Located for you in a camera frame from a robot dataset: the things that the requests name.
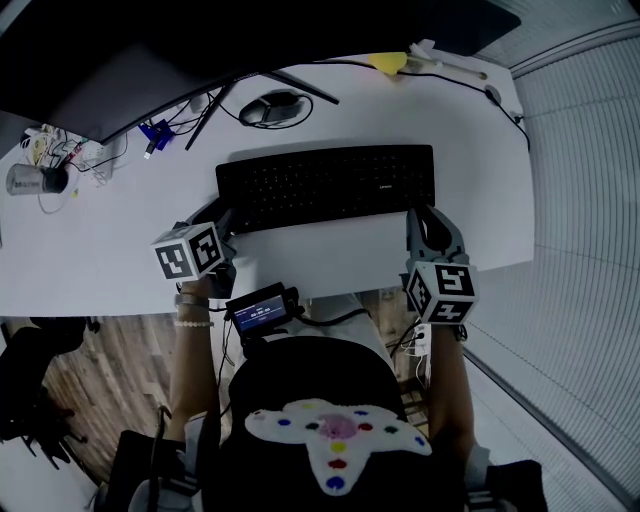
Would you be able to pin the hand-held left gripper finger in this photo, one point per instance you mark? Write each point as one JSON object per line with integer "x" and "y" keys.
{"x": 220, "y": 210}

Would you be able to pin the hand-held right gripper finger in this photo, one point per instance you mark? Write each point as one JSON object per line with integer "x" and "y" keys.
{"x": 456, "y": 240}
{"x": 415, "y": 240}

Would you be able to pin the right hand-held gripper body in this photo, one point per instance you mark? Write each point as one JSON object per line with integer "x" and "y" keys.
{"x": 452, "y": 282}

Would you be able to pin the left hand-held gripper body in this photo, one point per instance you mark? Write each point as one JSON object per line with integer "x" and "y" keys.
{"x": 190, "y": 252}

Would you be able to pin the black keyboard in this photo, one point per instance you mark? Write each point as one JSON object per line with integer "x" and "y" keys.
{"x": 325, "y": 185}

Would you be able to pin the person's left forearm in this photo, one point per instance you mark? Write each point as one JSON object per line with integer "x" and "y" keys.
{"x": 192, "y": 370}

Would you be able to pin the person's right forearm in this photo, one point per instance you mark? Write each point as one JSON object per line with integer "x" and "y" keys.
{"x": 450, "y": 390}

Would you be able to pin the silver wrist band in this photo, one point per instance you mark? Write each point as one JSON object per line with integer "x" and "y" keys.
{"x": 190, "y": 300}

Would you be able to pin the small black screen device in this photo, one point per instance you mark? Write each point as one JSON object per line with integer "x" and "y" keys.
{"x": 257, "y": 312}

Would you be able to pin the blue adapter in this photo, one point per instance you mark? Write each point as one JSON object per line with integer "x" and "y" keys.
{"x": 160, "y": 134}

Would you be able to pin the black computer mouse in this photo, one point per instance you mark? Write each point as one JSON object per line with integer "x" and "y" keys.
{"x": 255, "y": 112}

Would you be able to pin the black monitor stand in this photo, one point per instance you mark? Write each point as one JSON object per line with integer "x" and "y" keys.
{"x": 305, "y": 88}

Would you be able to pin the person's black star-patch vest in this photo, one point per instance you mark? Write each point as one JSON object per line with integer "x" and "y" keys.
{"x": 300, "y": 370}

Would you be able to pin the black computer monitor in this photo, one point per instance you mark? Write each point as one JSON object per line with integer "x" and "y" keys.
{"x": 150, "y": 60}

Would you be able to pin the clear bottle with black base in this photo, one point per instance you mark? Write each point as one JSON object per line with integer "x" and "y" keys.
{"x": 30, "y": 180}

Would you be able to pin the yellow round object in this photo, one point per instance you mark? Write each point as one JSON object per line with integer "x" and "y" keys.
{"x": 387, "y": 61}

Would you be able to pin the black office chair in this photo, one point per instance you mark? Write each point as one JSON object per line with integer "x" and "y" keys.
{"x": 35, "y": 350}

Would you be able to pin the white stick tool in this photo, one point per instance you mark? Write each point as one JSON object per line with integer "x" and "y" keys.
{"x": 425, "y": 52}

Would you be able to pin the dark gray flat panel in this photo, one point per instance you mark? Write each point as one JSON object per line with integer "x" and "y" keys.
{"x": 475, "y": 35}
{"x": 15, "y": 130}

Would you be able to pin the black worn bag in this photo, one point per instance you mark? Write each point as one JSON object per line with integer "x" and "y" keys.
{"x": 135, "y": 465}

